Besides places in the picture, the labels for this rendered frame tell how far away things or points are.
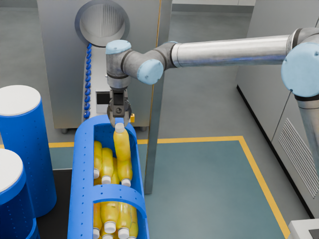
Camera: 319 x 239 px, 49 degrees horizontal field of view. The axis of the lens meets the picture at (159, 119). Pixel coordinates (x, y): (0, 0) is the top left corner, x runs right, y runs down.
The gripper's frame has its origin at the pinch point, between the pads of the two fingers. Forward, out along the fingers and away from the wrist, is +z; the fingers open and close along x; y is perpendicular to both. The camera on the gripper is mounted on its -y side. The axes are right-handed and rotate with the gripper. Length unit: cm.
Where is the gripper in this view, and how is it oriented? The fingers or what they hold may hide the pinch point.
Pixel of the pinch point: (119, 125)
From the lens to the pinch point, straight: 147.8
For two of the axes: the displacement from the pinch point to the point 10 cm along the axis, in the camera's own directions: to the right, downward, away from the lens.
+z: -0.6, 7.8, 6.2
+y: -1.4, -6.3, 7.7
